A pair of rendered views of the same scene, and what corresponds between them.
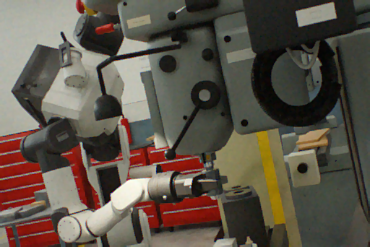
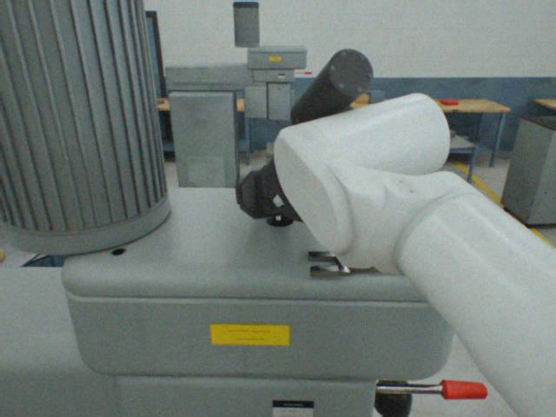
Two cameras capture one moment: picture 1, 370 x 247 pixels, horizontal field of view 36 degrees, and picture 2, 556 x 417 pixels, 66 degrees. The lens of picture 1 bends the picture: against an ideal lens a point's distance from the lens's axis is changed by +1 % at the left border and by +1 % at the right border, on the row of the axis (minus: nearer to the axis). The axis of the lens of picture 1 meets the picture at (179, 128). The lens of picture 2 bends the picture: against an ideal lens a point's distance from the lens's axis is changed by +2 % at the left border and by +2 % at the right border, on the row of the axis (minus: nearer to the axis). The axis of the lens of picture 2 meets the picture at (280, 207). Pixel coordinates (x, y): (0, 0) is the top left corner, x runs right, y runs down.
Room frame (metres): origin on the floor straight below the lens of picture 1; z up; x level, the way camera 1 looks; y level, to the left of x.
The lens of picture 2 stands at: (1.99, -0.16, 2.14)
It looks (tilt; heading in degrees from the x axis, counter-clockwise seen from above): 25 degrees down; 168
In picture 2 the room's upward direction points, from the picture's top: straight up
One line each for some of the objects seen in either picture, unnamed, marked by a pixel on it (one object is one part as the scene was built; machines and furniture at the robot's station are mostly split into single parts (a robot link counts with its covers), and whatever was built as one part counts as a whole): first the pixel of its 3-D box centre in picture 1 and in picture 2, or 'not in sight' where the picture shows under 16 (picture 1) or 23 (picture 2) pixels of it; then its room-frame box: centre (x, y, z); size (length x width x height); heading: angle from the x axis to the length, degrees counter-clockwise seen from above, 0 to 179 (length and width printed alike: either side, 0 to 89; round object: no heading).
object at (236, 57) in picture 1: (266, 76); not in sight; (1.45, -0.25, 1.47); 0.24 x 0.19 x 0.26; 167
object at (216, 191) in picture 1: (212, 183); not in sight; (1.50, -0.06, 1.22); 0.05 x 0.05 x 0.06
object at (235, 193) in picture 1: (243, 218); not in sight; (1.89, -0.15, 1.02); 0.22 x 0.12 x 0.20; 177
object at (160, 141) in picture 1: (156, 108); not in sight; (1.53, 0.05, 1.45); 0.04 x 0.04 x 0.21; 77
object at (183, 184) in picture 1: (183, 186); not in sight; (1.55, 0.02, 1.22); 0.13 x 0.12 x 0.10; 149
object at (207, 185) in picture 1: (207, 185); not in sight; (1.48, -0.04, 1.22); 0.06 x 0.02 x 0.03; 59
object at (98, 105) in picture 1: (107, 106); (393, 392); (1.46, 0.17, 1.48); 0.07 x 0.07 x 0.06
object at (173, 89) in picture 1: (195, 91); not in sight; (1.50, -0.06, 1.47); 0.21 x 0.19 x 0.32; 167
